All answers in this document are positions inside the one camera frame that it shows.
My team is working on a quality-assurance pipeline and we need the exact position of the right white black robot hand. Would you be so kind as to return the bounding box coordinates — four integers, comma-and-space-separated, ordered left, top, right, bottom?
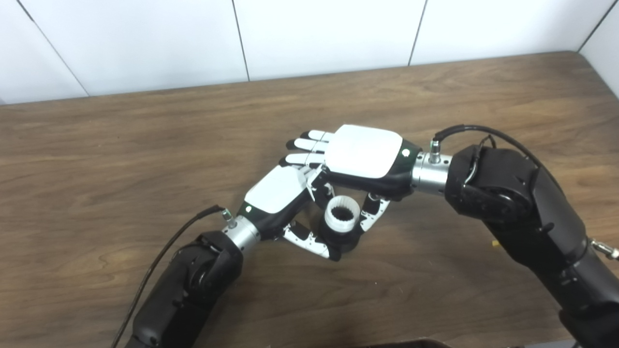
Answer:
280, 124, 455, 232

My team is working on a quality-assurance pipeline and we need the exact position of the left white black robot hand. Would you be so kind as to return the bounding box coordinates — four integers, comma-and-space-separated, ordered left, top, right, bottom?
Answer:
222, 164, 341, 261

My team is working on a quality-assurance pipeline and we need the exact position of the white plastic ring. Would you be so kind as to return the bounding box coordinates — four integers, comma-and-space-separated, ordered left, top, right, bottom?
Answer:
324, 195, 361, 232

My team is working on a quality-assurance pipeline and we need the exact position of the round black plastic part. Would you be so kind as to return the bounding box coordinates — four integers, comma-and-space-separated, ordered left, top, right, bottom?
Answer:
317, 220, 366, 255

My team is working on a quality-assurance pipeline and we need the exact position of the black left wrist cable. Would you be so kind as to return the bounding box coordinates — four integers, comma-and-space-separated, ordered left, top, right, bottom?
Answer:
111, 205, 228, 348

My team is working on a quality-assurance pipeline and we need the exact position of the silver cable connector plug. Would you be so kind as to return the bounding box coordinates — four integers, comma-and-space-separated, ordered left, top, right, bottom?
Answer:
590, 239, 619, 261

